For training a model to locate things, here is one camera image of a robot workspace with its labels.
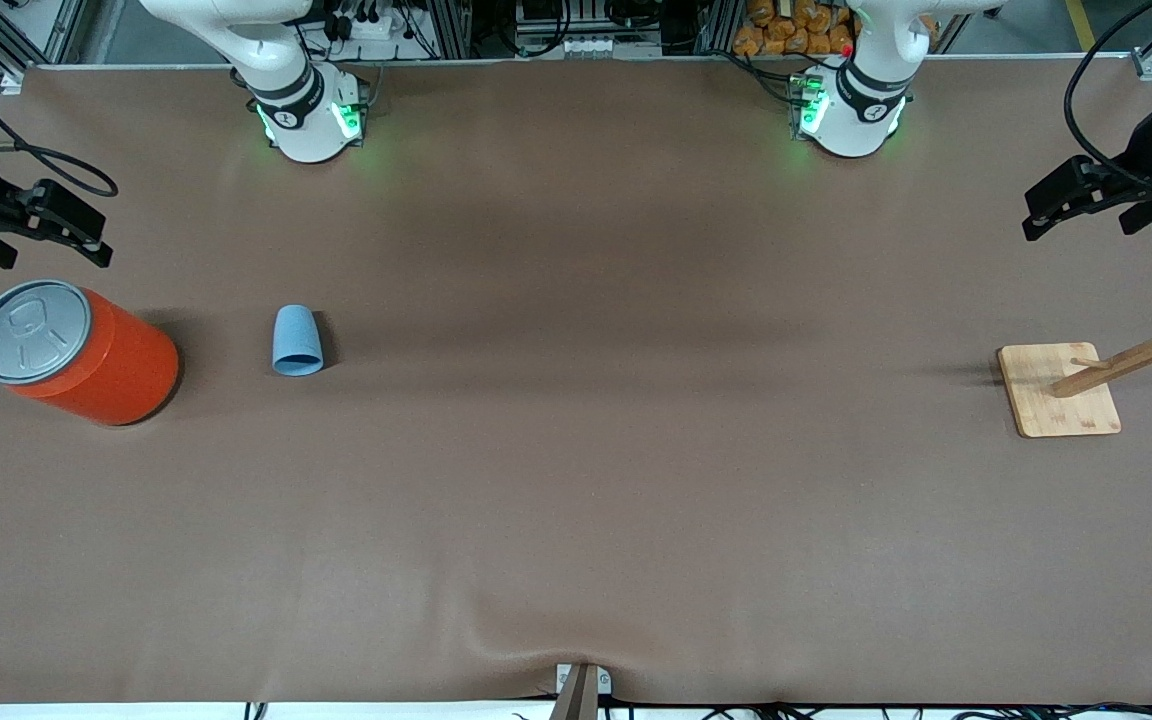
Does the metal edge bracket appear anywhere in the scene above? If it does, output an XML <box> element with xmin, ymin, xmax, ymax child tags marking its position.
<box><xmin>556</xmin><ymin>663</ymin><xmax>613</xmax><ymax>720</ymax></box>

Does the white connector strip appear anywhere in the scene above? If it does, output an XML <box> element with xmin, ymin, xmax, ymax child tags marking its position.
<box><xmin>556</xmin><ymin>35</ymin><xmax>664</xmax><ymax>58</ymax></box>

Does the orange can with grey lid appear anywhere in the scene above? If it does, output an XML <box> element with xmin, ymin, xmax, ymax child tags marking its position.
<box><xmin>0</xmin><ymin>279</ymin><xmax>181</xmax><ymax>428</ymax></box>

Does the blue cup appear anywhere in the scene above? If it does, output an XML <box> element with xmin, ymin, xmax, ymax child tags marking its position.
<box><xmin>271</xmin><ymin>305</ymin><xmax>325</xmax><ymax>378</ymax></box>

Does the white power strip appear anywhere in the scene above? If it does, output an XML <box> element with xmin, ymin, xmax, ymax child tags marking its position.
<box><xmin>321</xmin><ymin>0</ymin><xmax>417</xmax><ymax>41</ymax></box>

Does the wooden cup rack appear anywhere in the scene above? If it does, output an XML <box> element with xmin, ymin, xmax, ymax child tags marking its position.
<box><xmin>996</xmin><ymin>275</ymin><xmax>1152</xmax><ymax>439</ymax></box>

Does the brown table mat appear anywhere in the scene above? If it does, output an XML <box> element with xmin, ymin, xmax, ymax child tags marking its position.
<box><xmin>0</xmin><ymin>55</ymin><xmax>1152</xmax><ymax>706</ymax></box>

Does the orange packet pile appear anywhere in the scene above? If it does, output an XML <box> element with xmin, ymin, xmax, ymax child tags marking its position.
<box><xmin>733</xmin><ymin>0</ymin><xmax>857</xmax><ymax>58</ymax></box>

